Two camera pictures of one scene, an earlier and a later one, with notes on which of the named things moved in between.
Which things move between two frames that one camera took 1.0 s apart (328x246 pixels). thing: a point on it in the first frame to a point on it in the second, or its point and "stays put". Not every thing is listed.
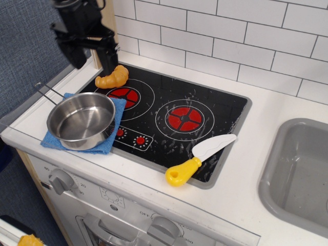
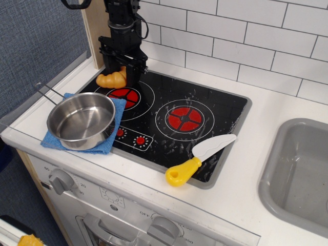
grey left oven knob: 60,180 stays put
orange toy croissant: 116,79 stays put
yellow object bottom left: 29,240 stays put
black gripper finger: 107,59 to 132,74
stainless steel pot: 80,121 stays put
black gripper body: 79,22 to 125,45
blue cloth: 109,147 stays put
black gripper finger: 76,55 to 111,64
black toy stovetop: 164,118 stays put
